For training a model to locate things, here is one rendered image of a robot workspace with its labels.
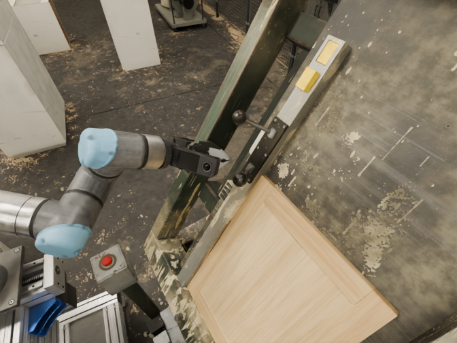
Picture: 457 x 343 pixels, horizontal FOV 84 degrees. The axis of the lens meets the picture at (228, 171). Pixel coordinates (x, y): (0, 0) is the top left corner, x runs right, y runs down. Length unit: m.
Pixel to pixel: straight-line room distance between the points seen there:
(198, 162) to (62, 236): 0.28
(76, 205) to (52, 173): 2.56
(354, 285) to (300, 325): 0.19
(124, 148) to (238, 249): 0.49
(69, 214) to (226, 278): 0.55
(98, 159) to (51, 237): 0.15
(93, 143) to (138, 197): 2.02
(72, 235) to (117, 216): 1.93
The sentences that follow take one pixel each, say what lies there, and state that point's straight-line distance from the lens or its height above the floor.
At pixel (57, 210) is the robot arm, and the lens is 0.55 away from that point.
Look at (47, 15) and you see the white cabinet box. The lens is 5.50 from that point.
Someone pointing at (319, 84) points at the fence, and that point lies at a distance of 0.68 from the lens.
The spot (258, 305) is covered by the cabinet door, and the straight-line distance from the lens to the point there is 0.85.
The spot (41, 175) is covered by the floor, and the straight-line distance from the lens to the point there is 3.15.
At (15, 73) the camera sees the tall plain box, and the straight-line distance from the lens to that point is 2.94.
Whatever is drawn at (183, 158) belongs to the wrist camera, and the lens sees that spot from 0.58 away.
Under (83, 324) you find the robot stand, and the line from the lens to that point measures 1.95.
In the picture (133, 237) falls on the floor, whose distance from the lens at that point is 2.30.
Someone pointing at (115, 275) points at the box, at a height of 0.91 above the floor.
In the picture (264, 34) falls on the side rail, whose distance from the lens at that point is 0.83.
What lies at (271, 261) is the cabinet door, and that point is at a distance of 0.77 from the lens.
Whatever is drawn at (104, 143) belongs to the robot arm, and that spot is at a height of 1.62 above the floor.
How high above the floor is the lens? 1.93
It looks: 49 degrees down
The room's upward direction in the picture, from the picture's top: straight up
